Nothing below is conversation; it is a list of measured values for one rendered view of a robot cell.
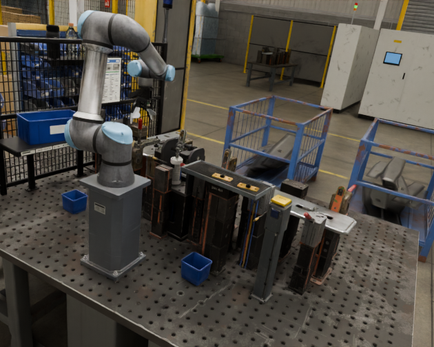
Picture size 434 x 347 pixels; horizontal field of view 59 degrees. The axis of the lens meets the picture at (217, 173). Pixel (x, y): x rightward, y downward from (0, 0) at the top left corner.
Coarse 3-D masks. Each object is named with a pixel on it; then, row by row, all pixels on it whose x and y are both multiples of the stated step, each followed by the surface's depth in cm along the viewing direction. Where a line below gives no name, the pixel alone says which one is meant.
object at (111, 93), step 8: (112, 56) 246; (120, 56) 251; (112, 64) 248; (120, 64) 253; (112, 72) 250; (120, 72) 255; (112, 80) 252; (120, 80) 257; (104, 88) 248; (112, 88) 254; (120, 88) 259; (104, 96) 250; (112, 96) 256; (120, 96) 261; (104, 104) 252
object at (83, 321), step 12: (72, 300) 171; (72, 312) 173; (84, 312) 169; (96, 312) 165; (72, 324) 176; (84, 324) 172; (96, 324) 167; (108, 324) 163; (120, 324) 164; (72, 336) 179; (84, 336) 174; (96, 336) 170; (108, 336) 166; (120, 336) 167; (132, 336) 177
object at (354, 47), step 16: (352, 32) 859; (368, 32) 923; (336, 48) 885; (352, 48) 868; (368, 48) 979; (336, 64) 894; (352, 64) 880; (368, 64) 1042; (336, 80) 903; (352, 80) 931; (336, 96) 913; (352, 96) 990; (336, 112) 924
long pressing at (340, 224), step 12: (144, 156) 217; (276, 192) 191; (300, 204) 182; (312, 204) 183; (300, 216) 170; (336, 216) 175; (348, 216) 177; (324, 228) 165; (336, 228) 163; (348, 228) 166
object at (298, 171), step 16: (272, 96) 484; (256, 112) 456; (272, 112) 494; (256, 128) 474; (320, 128) 436; (224, 144) 406; (272, 144) 447; (288, 144) 447; (320, 144) 453; (240, 160) 457; (256, 160) 444; (272, 160) 435; (288, 160) 376; (320, 160) 482; (256, 176) 432; (272, 176) 441; (288, 176) 380; (304, 176) 435
